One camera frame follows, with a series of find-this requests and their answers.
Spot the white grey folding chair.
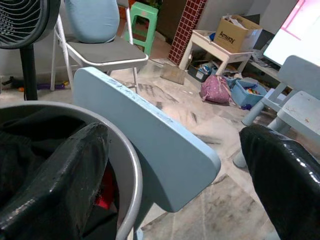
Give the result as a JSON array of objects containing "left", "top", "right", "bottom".
[{"left": 49, "top": 0, "right": 150, "bottom": 92}]

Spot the bright television screen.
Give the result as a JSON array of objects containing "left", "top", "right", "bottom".
[{"left": 262, "top": 0, "right": 320, "bottom": 68}]

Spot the red tiled pillar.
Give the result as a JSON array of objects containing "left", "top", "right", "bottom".
[{"left": 167, "top": 0, "right": 208, "bottom": 66}]

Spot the light blue child table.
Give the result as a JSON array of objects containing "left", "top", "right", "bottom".
[{"left": 233, "top": 90, "right": 320, "bottom": 169}]

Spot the light blue cushion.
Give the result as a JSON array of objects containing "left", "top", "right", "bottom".
[{"left": 64, "top": 0, "right": 120, "bottom": 44}]

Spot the green plastic stool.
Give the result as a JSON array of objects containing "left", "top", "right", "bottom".
[{"left": 124, "top": 1, "right": 160, "bottom": 57}]

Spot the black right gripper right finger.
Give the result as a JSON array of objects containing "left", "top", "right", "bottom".
[{"left": 238, "top": 124, "right": 320, "bottom": 240}]

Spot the light blue chair scuffed back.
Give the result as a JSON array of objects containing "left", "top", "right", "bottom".
[{"left": 72, "top": 66, "right": 222, "bottom": 240}]

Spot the grey round laundry basket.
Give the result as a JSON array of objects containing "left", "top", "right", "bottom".
[{"left": 0, "top": 100, "right": 145, "bottom": 240}]

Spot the small white table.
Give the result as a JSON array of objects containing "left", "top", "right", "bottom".
[{"left": 178, "top": 29, "right": 254, "bottom": 76}]

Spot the blue toy bin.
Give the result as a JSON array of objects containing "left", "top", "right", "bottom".
[{"left": 229, "top": 77, "right": 269, "bottom": 107}]

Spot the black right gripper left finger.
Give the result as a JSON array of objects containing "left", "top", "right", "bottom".
[{"left": 0, "top": 121, "right": 112, "bottom": 240}]

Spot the black garment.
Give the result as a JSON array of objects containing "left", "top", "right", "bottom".
[{"left": 0, "top": 107, "right": 118, "bottom": 240}]

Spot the flat brown cardboard piece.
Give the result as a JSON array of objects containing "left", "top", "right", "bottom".
[{"left": 159, "top": 62, "right": 188, "bottom": 85}]

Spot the red garment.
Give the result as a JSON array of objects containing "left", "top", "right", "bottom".
[{"left": 93, "top": 167, "right": 118, "bottom": 211}]

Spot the brown cardboard box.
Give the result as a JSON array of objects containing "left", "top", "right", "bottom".
[{"left": 213, "top": 14, "right": 264, "bottom": 54}]

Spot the pink dotted bag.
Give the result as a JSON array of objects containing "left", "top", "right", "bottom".
[{"left": 199, "top": 74, "right": 237, "bottom": 106}]

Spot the dark bin with clutter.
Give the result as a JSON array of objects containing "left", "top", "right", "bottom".
[{"left": 186, "top": 62, "right": 217, "bottom": 83}]

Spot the purple toy stick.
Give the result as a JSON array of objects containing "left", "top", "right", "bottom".
[{"left": 9, "top": 79, "right": 70, "bottom": 92}]

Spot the black standing fan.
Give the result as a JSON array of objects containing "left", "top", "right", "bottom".
[{"left": 0, "top": 0, "right": 62, "bottom": 102}]

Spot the light blue child chair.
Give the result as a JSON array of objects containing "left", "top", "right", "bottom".
[{"left": 240, "top": 54, "right": 320, "bottom": 126}]

